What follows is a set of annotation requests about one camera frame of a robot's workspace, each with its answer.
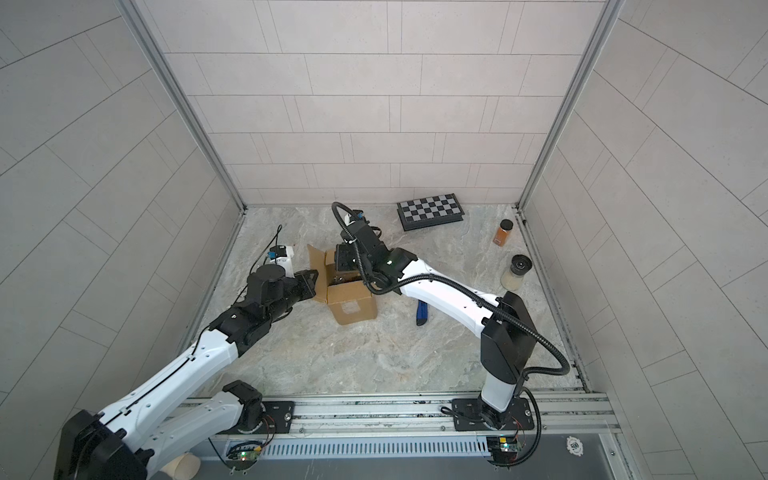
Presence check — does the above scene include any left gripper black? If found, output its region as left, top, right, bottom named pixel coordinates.
left=262, top=268, right=321, bottom=326

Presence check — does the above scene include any brown cardboard express box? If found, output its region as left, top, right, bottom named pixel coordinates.
left=307, top=245, right=378, bottom=326

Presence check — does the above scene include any blue utility knife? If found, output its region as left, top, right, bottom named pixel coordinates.
left=416, top=301, right=429, bottom=327

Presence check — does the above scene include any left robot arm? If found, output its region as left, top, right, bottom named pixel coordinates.
left=53, top=264, right=318, bottom=479

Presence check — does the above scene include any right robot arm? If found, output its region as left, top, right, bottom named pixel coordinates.
left=336, top=214, right=536, bottom=416

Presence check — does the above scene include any black white chessboard box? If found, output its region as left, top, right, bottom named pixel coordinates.
left=396, top=193, right=464, bottom=231

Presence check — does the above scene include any orange spice bottle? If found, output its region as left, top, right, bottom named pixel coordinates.
left=493, top=219, right=514, bottom=246

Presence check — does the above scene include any white spice jar black lid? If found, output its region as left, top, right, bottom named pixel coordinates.
left=500, top=254, right=533, bottom=292

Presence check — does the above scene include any left green circuit board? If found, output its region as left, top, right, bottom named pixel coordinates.
left=227, top=441, right=264, bottom=463

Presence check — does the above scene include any green circuit board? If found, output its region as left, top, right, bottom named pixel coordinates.
left=486, top=436, right=521, bottom=465
left=227, top=441, right=264, bottom=463

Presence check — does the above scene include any right green circuit board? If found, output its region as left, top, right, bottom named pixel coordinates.
left=486, top=436, right=521, bottom=465

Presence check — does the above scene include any white round sticker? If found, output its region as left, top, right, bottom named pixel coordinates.
left=566, top=436, right=584, bottom=457

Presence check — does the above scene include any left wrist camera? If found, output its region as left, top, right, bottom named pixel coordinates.
left=265, top=244, right=294, bottom=278

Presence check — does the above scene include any aluminium mounting rail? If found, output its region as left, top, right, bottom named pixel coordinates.
left=119, top=392, right=620, bottom=442

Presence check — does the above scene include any black corrugated cable conduit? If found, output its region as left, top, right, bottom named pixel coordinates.
left=331, top=201, right=571, bottom=379

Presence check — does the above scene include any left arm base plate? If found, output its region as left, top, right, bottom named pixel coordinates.
left=218, top=401, right=296, bottom=436

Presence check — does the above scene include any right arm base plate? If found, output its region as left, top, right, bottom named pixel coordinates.
left=448, top=397, right=536, bottom=432

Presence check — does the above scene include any wooden handle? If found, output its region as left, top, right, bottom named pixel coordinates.
left=161, top=452, right=201, bottom=480

